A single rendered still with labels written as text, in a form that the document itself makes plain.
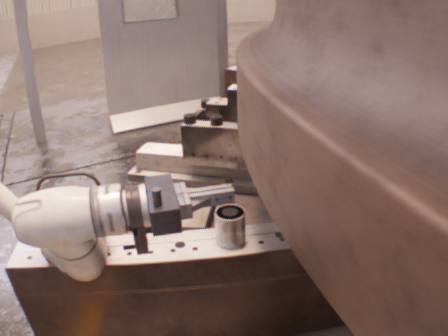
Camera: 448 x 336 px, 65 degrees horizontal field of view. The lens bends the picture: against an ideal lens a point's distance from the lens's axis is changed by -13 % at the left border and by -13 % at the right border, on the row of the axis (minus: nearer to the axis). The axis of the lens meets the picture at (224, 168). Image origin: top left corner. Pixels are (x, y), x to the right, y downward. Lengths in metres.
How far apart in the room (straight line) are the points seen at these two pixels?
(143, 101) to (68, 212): 3.54
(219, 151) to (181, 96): 2.35
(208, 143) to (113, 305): 1.08
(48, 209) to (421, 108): 0.59
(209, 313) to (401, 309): 0.77
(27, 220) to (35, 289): 0.53
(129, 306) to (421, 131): 0.91
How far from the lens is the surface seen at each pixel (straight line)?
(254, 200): 2.02
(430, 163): 0.51
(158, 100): 4.20
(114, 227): 0.67
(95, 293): 1.14
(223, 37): 4.42
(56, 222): 0.66
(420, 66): 0.60
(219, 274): 1.08
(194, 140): 2.00
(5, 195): 0.88
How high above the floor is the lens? 1.34
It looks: 26 degrees down
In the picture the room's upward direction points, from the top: 2 degrees counter-clockwise
